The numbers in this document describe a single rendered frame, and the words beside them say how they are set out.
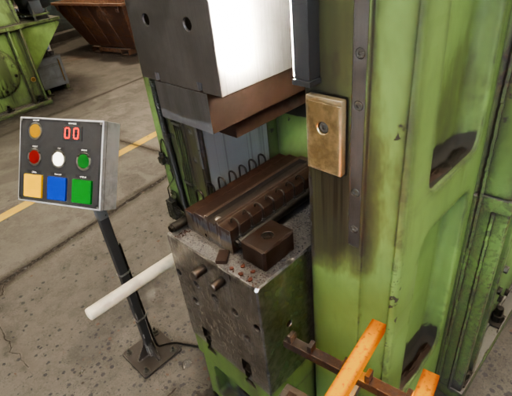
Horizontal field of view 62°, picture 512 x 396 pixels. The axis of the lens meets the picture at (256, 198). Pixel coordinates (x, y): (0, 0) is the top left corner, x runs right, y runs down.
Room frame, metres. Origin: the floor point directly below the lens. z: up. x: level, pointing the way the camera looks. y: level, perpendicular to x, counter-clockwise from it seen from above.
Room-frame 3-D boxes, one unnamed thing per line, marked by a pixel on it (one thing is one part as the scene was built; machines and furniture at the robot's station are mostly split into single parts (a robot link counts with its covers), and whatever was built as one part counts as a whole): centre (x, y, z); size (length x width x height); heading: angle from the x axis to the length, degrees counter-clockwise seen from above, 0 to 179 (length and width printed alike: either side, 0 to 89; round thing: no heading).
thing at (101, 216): (1.32, 0.58, 0.54); 0.04 x 0.04 x 1.08; 42
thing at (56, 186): (1.20, 0.63, 1.01); 0.07 x 0.05 x 0.07; 67
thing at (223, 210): (1.08, -0.03, 0.99); 0.42 x 0.05 x 0.01; 132
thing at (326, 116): (0.81, -0.16, 1.27); 0.09 x 0.02 x 0.17; 42
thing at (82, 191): (1.16, 0.54, 1.01); 0.07 x 0.05 x 0.07; 67
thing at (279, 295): (1.06, -0.05, 0.69); 0.56 x 0.38 x 0.45; 132
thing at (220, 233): (1.10, -0.01, 0.96); 0.42 x 0.20 x 0.09; 132
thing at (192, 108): (1.10, -0.01, 1.32); 0.42 x 0.20 x 0.10; 132
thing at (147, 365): (1.32, 0.58, 0.05); 0.22 x 0.22 x 0.09; 42
